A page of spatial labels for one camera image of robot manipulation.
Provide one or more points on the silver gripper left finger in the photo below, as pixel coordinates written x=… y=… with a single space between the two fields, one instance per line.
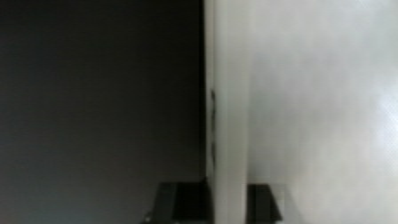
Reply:
x=180 y=207

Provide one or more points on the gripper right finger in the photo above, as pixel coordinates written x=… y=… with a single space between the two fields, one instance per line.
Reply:
x=264 y=213

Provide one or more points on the white desk top tray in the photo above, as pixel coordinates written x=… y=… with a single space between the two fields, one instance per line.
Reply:
x=303 y=108

